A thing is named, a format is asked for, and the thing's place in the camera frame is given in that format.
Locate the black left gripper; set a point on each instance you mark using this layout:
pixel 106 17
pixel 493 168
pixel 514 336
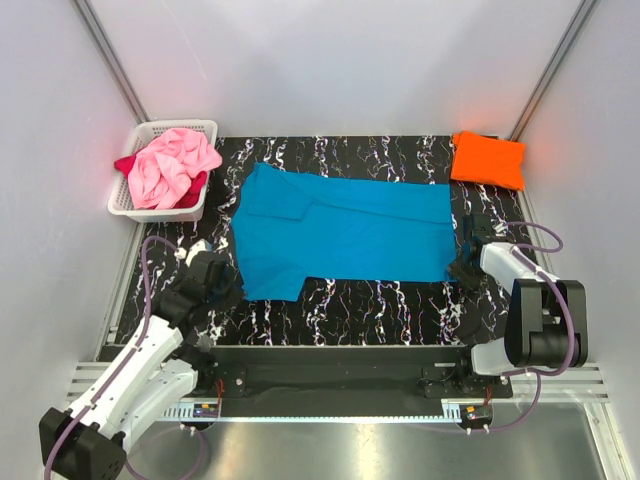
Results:
pixel 235 292

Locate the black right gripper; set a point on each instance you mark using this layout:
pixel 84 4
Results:
pixel 466 281

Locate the blue t shirt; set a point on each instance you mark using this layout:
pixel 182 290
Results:
pixel 290 227

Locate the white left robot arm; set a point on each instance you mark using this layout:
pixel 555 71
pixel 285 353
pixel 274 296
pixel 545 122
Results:
pixel 165 360

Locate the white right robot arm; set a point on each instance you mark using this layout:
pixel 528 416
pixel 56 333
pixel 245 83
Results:
pixel 546 330

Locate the folded orange t shirt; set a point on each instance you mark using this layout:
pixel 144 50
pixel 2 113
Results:
pixel 484 160

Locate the red t shirt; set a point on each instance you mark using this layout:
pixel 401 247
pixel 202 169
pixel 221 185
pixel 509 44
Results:
pixel 158 192

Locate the pink t shirt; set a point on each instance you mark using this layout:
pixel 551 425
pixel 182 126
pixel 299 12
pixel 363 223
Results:
pixel 179 149

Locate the white plastic laundry basket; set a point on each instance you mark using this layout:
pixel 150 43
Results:
pixel 120 203

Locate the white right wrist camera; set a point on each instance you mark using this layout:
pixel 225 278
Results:
pixel 500 231

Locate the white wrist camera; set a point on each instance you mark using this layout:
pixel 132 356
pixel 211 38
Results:
pixel 187 255
pixel 500 231

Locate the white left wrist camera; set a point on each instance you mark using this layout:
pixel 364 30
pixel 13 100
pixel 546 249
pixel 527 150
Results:
pixel 187 255

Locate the aluminium frame rail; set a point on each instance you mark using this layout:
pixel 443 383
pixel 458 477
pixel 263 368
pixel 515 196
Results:
pixel 584 385

